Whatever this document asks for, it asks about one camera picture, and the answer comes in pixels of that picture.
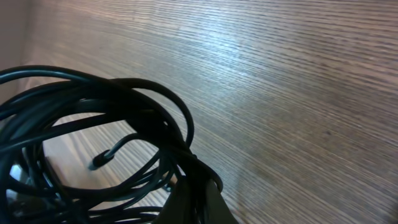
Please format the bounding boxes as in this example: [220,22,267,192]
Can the black USB cable long tail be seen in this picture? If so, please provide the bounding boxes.
[88,133,139,170]

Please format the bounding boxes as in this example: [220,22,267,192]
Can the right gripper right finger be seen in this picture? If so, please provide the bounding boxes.
[205,179,238,224]

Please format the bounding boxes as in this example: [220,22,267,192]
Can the black USB cable thin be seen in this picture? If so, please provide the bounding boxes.
[0,130,175,224]

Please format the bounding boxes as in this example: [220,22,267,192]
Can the black USB cable coil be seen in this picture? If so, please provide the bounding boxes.
[0,65,224,224]

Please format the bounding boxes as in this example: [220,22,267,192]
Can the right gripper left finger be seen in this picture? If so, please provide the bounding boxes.
[152,177,193,224]

